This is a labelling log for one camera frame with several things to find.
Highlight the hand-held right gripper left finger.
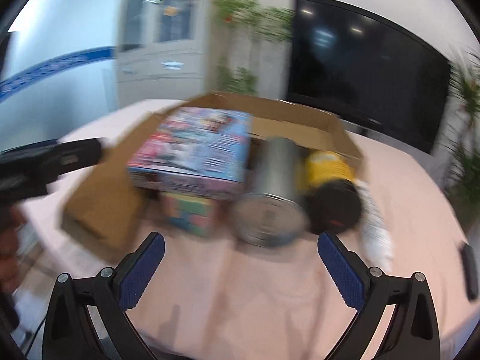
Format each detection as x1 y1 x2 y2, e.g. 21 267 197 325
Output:
41 232 166 360

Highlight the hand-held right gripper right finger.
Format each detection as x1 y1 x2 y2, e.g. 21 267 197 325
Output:
317 231 441 360

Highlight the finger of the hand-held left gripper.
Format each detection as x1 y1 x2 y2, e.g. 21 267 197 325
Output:
52 138 105 182

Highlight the brown cardboard box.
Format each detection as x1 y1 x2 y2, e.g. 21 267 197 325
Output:
62 91 365 264

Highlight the yellow puzzle cube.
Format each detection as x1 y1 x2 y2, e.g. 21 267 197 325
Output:
159 191 219 238

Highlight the person's left hand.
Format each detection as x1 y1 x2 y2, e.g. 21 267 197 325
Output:
0 207 24 295

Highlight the white packet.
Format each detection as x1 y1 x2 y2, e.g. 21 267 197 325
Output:
360 183 393 268

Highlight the silver metal can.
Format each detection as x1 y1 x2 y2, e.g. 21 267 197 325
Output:
232 137 311 248

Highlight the yellow can with black lid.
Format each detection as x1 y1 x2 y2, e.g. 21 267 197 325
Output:
304 151 364 235

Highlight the colourful printed toy box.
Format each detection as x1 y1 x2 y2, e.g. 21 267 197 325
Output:
127 107 253 200

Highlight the grey glass-door cabinet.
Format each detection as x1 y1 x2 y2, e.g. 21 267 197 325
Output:
116 0 211 110

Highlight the black remote control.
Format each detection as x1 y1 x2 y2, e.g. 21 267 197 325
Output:
462 245 480 301

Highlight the green potted plant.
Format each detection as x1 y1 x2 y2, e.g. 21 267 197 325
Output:
445 50 480 216

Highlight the black flat television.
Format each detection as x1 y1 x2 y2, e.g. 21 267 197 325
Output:
287 0 453 155

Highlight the tall green leafy plant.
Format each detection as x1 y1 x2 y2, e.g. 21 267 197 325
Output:
213 0 298 97

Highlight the black cable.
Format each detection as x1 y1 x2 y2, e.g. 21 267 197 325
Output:
22 313 49 347

